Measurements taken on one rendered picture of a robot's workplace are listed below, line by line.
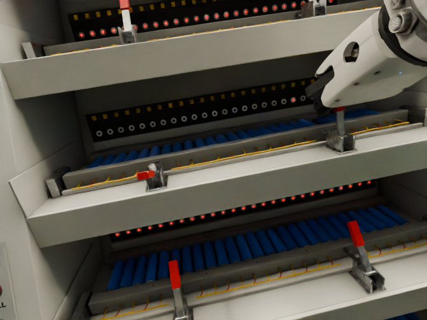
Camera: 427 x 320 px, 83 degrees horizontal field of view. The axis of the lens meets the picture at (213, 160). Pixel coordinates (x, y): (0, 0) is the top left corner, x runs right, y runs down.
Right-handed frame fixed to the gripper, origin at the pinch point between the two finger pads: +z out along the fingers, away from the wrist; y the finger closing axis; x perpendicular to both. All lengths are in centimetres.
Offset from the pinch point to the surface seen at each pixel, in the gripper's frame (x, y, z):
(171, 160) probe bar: -3.6, -24.5, 4.0
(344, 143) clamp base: -6.4, 0.7, 0.9
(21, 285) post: -16.1, -44.2, 0.0
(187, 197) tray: -9.7, -22.9, -0.5
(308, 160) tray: -8.1, -5.9, -0.6
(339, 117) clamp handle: -3.0, -0.2, -1.1
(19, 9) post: 22.8, -42.6, 0.3
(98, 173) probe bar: -3.5, -35.3, 3.6
